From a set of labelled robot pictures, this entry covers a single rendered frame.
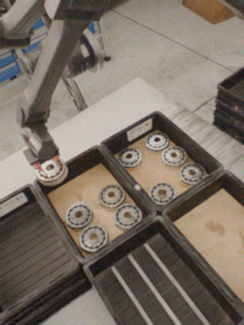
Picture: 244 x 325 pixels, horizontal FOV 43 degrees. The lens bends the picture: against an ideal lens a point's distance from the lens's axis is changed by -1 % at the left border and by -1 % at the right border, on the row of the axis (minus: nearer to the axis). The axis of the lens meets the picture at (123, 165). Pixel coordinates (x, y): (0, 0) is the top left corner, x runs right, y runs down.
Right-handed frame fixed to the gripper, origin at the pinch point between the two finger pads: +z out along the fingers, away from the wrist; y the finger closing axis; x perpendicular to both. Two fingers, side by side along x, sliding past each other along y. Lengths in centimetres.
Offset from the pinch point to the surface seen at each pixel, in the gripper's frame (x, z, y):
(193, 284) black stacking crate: -53, 21, 19
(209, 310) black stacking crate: -62, 21, 17
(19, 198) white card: 6.7, 15.5, -15.0
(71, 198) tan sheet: -1.1, 22.2, 1.5
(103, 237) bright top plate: -24.3, 18.6, 3.2
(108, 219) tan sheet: -17.8, 21.8, 8.6
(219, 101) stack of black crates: 28, 59, 112
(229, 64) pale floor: 95, 111, 195
